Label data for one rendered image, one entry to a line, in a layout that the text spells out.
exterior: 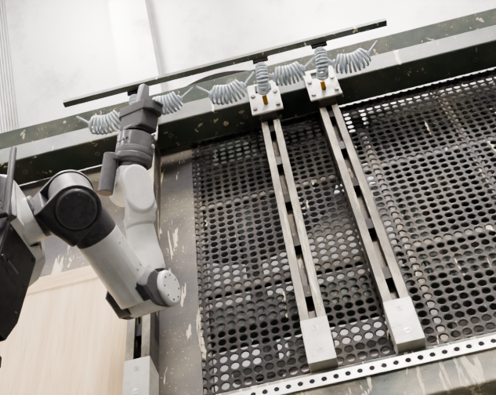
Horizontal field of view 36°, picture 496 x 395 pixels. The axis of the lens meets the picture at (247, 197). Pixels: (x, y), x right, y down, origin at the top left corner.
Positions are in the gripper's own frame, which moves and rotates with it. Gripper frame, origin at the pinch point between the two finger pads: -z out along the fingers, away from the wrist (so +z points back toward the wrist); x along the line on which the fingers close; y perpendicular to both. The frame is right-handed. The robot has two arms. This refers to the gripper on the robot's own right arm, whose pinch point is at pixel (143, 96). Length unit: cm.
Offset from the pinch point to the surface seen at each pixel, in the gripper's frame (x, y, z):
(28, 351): 41, 7, 57
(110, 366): 17, 15, 60
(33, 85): 375, 171, -213
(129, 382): 5, 11, 65
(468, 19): -20, 134, -92
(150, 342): 6, 18, 55
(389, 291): -38, 50, 40
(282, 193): -3.9, 48.9, 8.1
